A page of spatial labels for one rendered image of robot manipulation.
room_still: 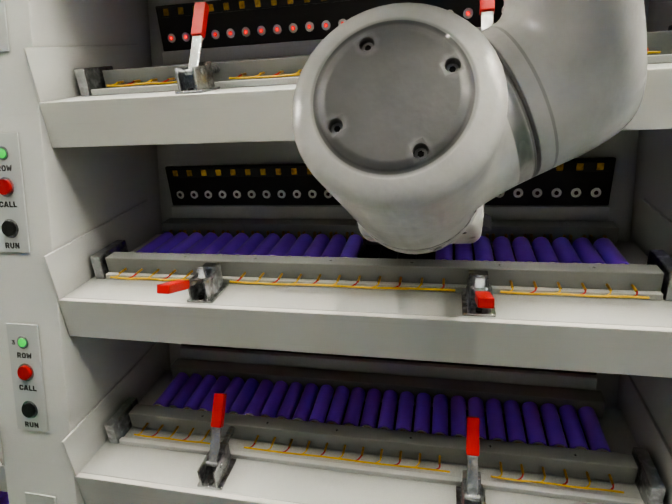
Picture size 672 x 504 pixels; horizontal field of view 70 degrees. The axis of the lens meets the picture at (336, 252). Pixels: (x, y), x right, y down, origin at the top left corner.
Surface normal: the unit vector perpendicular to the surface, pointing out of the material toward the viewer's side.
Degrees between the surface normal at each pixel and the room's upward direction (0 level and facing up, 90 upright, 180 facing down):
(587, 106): 115
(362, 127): 76
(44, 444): 90
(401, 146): 80
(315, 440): 105
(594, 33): 124
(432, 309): 16
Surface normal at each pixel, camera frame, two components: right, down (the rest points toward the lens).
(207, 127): -0.21, 0.40
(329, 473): -0.07, -0.92
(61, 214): 0.98, 0.02
